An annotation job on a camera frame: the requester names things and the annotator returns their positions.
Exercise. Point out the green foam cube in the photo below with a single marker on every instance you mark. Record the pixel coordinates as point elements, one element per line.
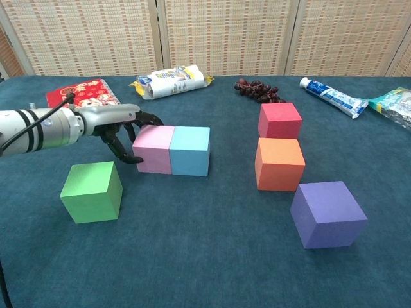
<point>91,195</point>

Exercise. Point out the white tissue pack yellow ends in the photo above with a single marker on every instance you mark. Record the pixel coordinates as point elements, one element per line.
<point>173,81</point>

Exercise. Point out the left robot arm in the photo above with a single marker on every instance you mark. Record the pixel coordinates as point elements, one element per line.
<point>48,131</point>

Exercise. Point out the red spiral calendar booklet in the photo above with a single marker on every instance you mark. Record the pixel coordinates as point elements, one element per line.
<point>90,93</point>

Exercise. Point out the light blue foam cube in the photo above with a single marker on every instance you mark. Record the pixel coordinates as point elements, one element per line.
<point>189,154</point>

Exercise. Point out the teal snack bag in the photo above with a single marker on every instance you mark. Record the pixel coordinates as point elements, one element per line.
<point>395,106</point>

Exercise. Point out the dark red grape bunch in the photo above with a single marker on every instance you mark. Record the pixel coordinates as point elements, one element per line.
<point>257,90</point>

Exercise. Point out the pink foam cube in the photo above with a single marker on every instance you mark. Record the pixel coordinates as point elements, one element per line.
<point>154,150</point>

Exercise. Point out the white blue toothpaste tube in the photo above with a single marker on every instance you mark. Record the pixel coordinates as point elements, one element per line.
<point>334,97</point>

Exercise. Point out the purple foam cube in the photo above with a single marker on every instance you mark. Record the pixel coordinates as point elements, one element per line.
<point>327,218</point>

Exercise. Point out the bamboo folding screen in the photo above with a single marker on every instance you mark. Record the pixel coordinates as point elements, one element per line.
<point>224,35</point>

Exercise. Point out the orange foam cube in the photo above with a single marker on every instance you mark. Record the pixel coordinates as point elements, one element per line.
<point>277,167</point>

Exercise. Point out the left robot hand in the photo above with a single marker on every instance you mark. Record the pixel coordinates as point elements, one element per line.
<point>109,115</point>

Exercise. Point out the red foam cube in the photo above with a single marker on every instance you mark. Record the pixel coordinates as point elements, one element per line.
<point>279,122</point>

